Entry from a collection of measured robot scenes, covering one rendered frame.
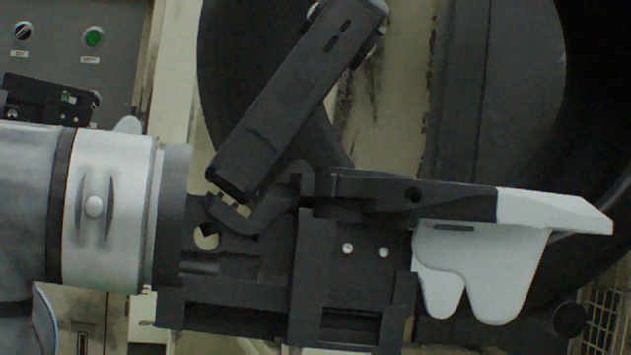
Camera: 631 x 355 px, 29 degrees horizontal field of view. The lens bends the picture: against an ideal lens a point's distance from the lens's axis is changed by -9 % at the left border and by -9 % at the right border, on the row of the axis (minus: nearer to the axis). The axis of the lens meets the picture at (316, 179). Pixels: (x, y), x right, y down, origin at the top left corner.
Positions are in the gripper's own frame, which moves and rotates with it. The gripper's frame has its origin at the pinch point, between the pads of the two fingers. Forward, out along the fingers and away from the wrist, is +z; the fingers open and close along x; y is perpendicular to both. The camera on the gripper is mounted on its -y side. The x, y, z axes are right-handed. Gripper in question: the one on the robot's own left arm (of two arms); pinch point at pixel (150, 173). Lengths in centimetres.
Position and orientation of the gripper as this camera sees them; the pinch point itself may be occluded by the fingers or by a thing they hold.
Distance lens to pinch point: 142.6
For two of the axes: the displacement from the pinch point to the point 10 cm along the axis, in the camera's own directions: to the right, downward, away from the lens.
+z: 9.5, 2.3, 2.1
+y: 2.4, -9.7, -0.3
